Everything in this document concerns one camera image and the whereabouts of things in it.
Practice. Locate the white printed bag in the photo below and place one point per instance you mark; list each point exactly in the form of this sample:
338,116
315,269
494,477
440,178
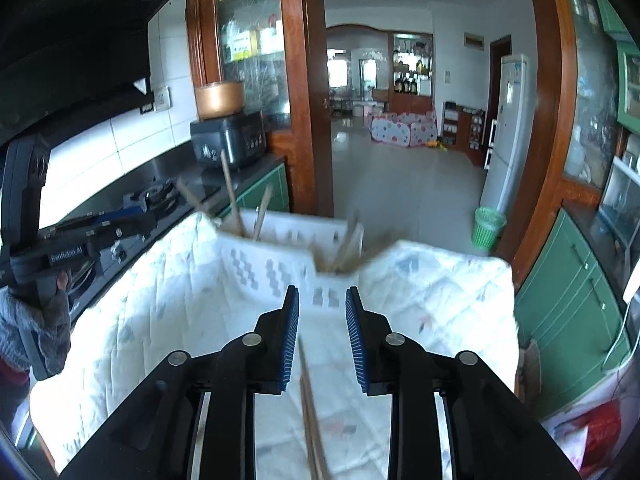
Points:
565,425

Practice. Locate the wooden glass door cabinet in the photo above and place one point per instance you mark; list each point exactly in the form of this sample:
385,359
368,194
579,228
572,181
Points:
300,60

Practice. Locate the copper inner pot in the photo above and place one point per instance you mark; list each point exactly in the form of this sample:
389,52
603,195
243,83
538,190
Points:
220,100

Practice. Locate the dark shoe rack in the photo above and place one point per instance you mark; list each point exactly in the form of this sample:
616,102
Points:
462,127

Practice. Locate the black rice cooker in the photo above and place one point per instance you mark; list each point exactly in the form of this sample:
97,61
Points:
227,140

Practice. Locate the white plastic utensil holder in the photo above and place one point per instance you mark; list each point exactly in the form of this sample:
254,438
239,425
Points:
270,270

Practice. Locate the person's left forearm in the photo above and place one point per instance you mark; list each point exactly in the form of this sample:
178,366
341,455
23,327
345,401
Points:
10,380

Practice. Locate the black gas stove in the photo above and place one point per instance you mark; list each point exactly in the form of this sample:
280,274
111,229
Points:
160,197

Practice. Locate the green upper kitchen cabinets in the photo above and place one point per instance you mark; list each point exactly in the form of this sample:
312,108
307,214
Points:
627,70

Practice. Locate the person's left hand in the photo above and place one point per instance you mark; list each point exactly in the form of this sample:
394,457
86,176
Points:
40,330

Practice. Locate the green waste basket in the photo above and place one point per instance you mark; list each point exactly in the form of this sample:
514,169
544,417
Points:
489,227

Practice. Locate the green kitchen cabinets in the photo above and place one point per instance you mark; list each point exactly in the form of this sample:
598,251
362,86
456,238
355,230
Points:
627,70
565,310

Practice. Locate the countertop glass dish cabinet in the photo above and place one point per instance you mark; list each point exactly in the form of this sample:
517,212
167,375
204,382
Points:
622,200

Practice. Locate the red plastic bag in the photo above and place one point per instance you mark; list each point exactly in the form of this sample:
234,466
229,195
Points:
600,430

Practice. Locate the black range hood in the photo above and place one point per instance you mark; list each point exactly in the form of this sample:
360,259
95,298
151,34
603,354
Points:
75,35

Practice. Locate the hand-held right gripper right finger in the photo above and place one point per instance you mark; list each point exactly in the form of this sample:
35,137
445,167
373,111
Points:
356,340

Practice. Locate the green lower kitchen cabinets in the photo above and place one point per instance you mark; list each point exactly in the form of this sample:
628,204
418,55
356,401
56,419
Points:
565,310

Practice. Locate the white quilted blanket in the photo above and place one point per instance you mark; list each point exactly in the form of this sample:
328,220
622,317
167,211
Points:
440,300

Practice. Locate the bottle display cabinet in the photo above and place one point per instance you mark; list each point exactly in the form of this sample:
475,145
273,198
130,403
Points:
411,65

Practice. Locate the tall wooden glass cabinet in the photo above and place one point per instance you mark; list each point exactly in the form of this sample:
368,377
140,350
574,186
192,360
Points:
550,110

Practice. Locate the polka dot play tent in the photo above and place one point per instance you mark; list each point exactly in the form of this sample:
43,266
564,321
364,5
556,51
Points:
402,130

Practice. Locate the white wall socket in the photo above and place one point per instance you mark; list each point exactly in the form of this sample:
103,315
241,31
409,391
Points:
157,99

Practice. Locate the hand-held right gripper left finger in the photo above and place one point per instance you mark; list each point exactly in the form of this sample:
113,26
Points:
290,340

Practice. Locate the white refrigerator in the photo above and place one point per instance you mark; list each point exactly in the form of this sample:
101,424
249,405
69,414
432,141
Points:
507,125

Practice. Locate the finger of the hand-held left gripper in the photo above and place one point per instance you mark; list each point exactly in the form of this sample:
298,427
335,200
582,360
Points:
127,222

